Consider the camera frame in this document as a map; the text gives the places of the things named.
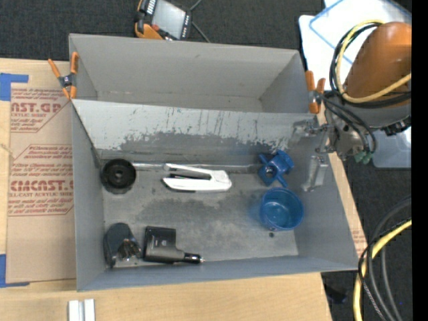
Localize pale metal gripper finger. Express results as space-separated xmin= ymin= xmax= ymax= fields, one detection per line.
xmin=301 ymin=144 xmax=330 ymax=193
xmin=289 ymin=118 xmax=330 ymax=146

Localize blue plastic pipe fitting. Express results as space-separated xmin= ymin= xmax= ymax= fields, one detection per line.
xmin=257 ymin=149 xmax=296 ymax=189

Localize blue plastic cup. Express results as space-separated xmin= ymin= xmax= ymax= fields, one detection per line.
xmin=259 ymin=187 xmax=305 ymax=232

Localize white stapler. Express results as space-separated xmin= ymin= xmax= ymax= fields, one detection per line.
xmin=160 ymin=163 xmax=233 ymax=194

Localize grey metal bin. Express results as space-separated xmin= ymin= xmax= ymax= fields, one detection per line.
xmin=68 ymin=33 xmax=360 ymax=293

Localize black car charger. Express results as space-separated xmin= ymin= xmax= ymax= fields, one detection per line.
xmin=142 ymin=226 xmax=206 ymax=265

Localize dark grey plug adapter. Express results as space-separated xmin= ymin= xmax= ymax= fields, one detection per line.
xmin=102 ymin=222 xmax=142 ymax=269

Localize brown cardboard board red print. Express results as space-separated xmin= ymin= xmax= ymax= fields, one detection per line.
xmin=0 ymin=58 xmax=78 ymax=289

